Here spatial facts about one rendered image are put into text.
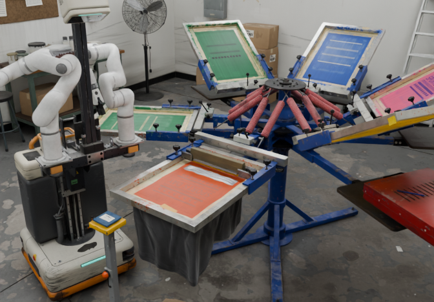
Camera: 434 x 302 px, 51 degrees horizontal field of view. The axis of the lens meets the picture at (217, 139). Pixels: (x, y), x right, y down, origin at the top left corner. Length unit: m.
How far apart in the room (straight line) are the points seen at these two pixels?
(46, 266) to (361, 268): 2.25
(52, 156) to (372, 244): 2.60
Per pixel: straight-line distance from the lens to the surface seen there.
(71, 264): 3.25
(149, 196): 2.53
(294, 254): 3.73
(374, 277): 3.67
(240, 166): 2.65
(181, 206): 2.43
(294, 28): 6.93
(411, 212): 2.30
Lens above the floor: 2.22
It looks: 23 degrees down
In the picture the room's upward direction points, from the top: 1 degrees clockwise
